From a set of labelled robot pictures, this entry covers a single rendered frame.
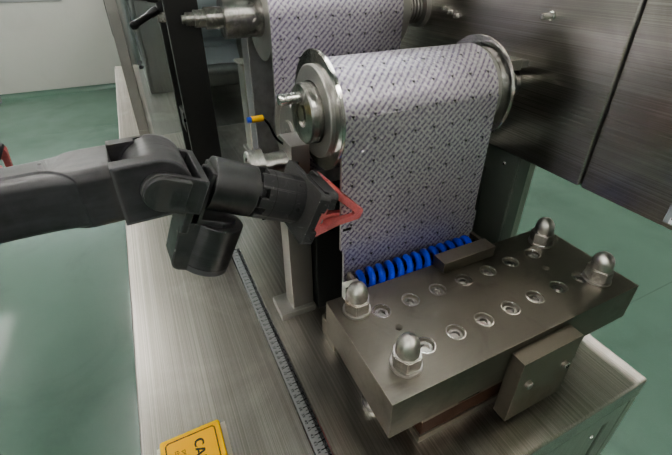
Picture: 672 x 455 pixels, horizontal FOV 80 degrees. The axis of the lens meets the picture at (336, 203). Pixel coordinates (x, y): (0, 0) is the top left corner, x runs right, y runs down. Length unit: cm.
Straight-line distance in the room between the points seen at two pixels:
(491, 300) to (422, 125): 25
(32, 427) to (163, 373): 129
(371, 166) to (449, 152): 12
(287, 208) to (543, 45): 43
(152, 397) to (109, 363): 135
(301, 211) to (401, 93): 18
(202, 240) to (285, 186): 10
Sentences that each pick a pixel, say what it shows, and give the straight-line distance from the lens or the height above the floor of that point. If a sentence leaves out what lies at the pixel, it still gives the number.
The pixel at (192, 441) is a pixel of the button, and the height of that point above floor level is 92.
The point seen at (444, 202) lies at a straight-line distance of 62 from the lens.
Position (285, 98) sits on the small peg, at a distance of 49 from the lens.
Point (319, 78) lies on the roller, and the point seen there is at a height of 130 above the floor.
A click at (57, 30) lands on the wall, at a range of 603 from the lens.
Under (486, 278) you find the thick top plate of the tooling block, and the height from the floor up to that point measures 103.
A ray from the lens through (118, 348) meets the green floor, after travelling 204.
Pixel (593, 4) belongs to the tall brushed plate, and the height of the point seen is 137.
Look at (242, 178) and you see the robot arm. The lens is 42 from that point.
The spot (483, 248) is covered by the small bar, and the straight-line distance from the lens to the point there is 64.
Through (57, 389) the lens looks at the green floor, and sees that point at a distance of 201.
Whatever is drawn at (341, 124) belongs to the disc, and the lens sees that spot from 45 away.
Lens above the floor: 141
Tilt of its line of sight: 31 degrees down
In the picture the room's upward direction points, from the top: straight up
